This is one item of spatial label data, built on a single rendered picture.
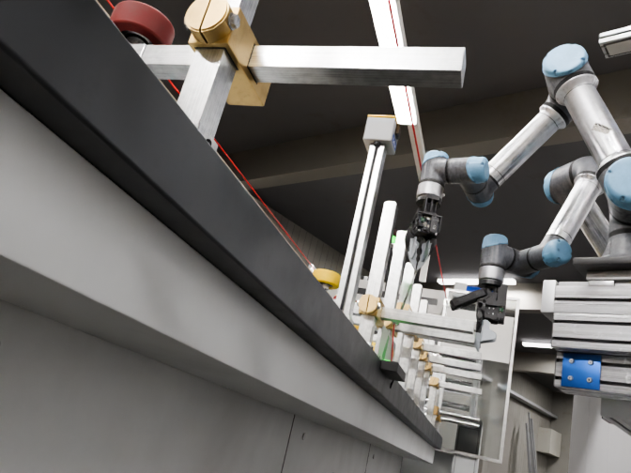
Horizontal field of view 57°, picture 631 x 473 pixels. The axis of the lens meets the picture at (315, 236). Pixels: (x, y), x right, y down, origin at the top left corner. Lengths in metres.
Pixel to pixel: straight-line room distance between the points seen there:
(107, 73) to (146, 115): 0.05
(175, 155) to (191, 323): 0.22
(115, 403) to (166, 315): 0.34
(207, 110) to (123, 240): 0.17
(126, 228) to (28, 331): 0.27
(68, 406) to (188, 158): 0.43
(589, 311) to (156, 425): 1.07
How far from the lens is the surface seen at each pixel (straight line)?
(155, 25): 0.79
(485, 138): 4.82
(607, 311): 1.60
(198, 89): 0.64
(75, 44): 0.44
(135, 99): 0.49
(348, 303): 1.27
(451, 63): 0.63
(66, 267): 0.50
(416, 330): 1.80
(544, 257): 1.81
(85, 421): 0.91
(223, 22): 0.65
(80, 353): 0.86
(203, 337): 0.71
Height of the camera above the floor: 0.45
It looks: 19 degrees up
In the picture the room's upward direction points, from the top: 14 degrees clockwise
